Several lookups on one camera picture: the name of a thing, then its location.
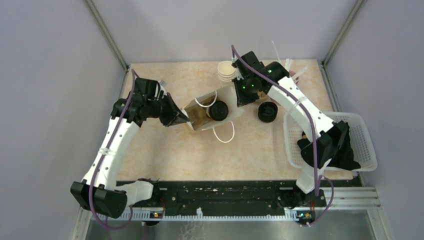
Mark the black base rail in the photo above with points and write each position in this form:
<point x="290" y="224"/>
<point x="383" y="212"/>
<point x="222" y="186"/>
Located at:
<point x="234" y="198"/>

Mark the black plastic cup lid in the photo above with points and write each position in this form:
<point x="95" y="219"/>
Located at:
<point x="219" y="111"/>

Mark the white plastic basket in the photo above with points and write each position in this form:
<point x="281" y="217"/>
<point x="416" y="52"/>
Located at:
<point x="360" y="140"/>

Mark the stack of white paper cups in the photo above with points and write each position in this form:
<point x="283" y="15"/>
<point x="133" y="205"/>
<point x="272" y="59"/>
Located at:
<point x="226" y="72"/>

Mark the brown paper bag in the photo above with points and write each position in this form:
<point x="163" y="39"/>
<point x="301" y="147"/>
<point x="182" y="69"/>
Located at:
<point x="226" y="94"/>

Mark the brown cardboard cup carrier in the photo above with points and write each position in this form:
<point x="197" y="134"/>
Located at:
<point x="198" y="115"/>
<point x="262" y="97"/>

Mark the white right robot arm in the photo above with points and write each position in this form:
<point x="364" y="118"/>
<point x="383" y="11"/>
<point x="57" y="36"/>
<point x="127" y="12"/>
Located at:
<point x="284" y="91"/>

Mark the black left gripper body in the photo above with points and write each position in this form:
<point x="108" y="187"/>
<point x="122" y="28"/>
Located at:
<point x="166" y="112"/>

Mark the black cloth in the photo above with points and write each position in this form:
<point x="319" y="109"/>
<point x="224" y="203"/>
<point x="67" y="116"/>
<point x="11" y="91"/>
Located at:
<point x="344" y="152"/>

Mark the stack of black lids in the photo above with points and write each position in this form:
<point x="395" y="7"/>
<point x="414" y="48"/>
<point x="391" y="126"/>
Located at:
<point x="267" y="112"/>

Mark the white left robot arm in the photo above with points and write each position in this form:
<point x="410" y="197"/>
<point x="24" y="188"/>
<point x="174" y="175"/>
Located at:
<point x="98" y="191"/>

